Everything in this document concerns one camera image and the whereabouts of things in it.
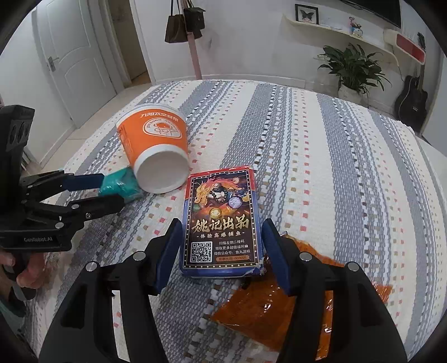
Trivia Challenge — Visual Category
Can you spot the white door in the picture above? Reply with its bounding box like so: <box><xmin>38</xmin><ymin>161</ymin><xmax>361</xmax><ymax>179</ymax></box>
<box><xmin>35</xmin><ymin>0</ymin><xmax>117</xmax><ymax>128</ymax></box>

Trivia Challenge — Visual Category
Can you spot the white bed mattress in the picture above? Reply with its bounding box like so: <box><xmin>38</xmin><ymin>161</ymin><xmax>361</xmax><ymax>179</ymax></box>
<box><xmin>417</xmin><ymin>134</ymin><xmax>447</xmax><ymax>182</ymax></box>

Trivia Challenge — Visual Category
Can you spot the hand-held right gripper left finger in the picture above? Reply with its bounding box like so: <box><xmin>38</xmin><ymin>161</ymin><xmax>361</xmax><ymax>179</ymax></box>
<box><xmin>38</xmin><ymin>218</ymin><xmax>184</xmax><ymax>363</ymax></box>

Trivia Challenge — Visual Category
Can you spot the pink coat rack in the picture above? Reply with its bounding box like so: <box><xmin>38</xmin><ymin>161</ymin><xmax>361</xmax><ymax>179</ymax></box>
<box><xmin>178</xmin><ymin>0</ymin><xmax>203</xmax><ymax>82</ymax></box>

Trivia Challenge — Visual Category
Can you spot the orange paper cup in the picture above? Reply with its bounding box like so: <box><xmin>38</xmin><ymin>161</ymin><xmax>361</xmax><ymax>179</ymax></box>
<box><xmin>116</xmin><ymin>104</ymin><xmax>191</xmax><ymax>194</ymax></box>

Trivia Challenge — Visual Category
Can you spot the black handbag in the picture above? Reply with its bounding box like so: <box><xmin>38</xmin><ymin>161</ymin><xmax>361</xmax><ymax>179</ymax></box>
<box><xmin>183</xmin><ymin>0</ymin><xmax>206</xmax><ymax>40</ymax></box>

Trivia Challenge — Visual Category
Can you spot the playing card box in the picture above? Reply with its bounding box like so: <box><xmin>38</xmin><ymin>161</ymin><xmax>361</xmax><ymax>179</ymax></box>
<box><xmin>179</xmin><ymin>167</ymin><xmax>268</xmax><ymax>279</ymax></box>

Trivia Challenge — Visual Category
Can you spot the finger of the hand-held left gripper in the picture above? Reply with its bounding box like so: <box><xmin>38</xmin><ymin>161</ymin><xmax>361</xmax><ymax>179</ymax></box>
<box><xmin>27</xmin><ymin>194</ymin><xmax>125</xmax><ymax>225</ymax></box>
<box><xmin>19</xmin><ymin>170</ymin><xmax>105</xmax><ymax>202</ymax></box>

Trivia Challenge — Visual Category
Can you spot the teal snack packet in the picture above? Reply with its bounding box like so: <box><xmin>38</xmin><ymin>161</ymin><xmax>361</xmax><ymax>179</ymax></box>
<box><xmin>98</xmin><ymin>168</ymin><xmax>144</xmax><ymax>202</ymax></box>

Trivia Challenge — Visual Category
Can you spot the framed butterfly picture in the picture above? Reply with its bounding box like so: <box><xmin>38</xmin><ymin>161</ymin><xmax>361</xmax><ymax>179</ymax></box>
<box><xmin>295</xmin><ymin>3</ymin><xmax>319</xmax><ymax>25</ymax></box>

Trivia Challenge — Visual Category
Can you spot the curved white wall shelf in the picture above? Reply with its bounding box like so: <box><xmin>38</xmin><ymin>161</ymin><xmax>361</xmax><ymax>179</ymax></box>
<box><xmin>281</xmin><ymin>14</ymin><xmax>400</xmax><ymax>65</ymax></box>

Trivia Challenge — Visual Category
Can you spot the person's left hand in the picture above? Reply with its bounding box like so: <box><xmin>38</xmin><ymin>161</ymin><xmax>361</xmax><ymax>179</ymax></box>
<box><xmin>0</xmin><ymin>249</ymin><xmax>47</xmax><ymax>290</ymax></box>

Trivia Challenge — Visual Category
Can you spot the striped knitted blanket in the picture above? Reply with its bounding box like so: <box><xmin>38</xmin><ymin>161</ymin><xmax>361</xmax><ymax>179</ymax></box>
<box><xmin>21</xmin><ymin>80</ymin><xmax>447</xmax><ymax>363</ymax></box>

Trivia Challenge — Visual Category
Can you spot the orange sauce packet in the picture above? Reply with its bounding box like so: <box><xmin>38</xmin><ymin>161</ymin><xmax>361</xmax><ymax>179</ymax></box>
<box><xmin>211</xmin><ymin>234</ymin><xmax>393</xmax><ymax>362</ymax></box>

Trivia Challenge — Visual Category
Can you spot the black wall television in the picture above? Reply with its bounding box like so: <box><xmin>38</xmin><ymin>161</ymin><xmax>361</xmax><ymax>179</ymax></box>
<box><xmin>340</xmin><ymin>0</ymin><xmax>402</xmax><ymax>28</ymax></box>

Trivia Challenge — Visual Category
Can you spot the black acoustic guitar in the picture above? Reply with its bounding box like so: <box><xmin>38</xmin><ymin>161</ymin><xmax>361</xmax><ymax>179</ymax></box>
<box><xmin>394</xmin><ymin>32</ymin><xmax>429</xmax><ymax>130</ymax></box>

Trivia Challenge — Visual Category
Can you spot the potted green plant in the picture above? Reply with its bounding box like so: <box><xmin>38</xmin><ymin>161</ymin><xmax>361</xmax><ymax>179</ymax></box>
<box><xmin>316</xmin><ymin>44</ymin><xmax>392</xmax><ymax>105</ymax></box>

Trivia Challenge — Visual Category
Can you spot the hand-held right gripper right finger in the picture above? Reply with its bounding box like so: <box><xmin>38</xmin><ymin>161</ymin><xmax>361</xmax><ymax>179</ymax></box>
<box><xmin>261</xmin><ymin>218</ymin><xmax>409</xmax><ymax>363</ymax></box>

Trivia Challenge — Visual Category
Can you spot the brown handbag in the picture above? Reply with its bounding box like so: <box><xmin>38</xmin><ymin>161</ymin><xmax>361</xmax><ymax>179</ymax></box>
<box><xmin>165</xmin><ymin>0</ymin><xmax>189</xmax><ymax>44</ymax></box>

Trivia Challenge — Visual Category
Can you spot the small cartoon figurine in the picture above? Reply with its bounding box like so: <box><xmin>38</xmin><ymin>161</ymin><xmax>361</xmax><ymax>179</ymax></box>
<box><xmin>347</xmin><ymin>16</ymin><xmax>364</xmax><ymax>37</ymax></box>

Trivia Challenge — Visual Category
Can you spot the red white box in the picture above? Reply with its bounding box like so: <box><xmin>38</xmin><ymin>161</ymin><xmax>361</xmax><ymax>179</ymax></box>
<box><xmin>383</xmin><ymin>28</ymin><xmax>427</xmax><ymax>63</ymax></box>

